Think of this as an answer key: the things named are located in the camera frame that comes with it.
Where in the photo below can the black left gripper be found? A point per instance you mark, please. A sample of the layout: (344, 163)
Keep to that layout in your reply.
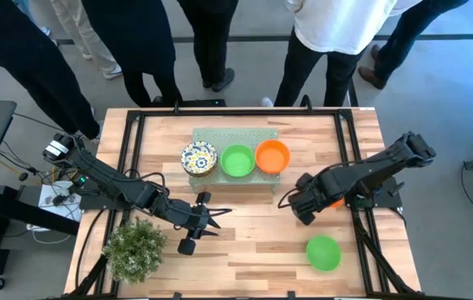
(184, 214)

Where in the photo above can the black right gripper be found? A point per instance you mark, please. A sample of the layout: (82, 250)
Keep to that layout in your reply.
(313, 193)

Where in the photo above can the orange mini bowl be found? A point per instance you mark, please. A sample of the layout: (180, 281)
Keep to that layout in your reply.
(272, 156)
(337, 203)

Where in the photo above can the yellow patterned mini bowl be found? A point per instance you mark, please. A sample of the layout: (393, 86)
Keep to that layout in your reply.
(199, 158)

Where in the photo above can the green mini bowl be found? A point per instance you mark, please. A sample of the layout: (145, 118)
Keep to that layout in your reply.
(237, 160)
(323, 253)

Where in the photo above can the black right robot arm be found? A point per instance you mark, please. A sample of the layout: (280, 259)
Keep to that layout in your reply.
(369, 166)

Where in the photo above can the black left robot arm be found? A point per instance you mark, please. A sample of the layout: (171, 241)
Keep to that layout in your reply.
(107, 179)

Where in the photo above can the potted green plant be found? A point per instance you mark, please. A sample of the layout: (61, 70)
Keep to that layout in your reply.
(134, 250)

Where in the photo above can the grey-green perforated metal rack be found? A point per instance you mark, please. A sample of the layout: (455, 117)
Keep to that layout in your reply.
(236, 135)

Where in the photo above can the black box with green lights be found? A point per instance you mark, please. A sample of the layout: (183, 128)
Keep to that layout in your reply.
(203, 102)

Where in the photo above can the person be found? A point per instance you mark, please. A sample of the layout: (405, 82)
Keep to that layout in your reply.
(136, 41)
(211, 37)
(336, 25)
(32, 62)
(403, 37)
(82, 33)

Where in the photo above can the black side desk legs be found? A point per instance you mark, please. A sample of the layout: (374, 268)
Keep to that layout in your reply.
(20, 212)

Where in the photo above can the black metal table frame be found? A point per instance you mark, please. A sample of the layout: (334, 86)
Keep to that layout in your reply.
(240, 112)

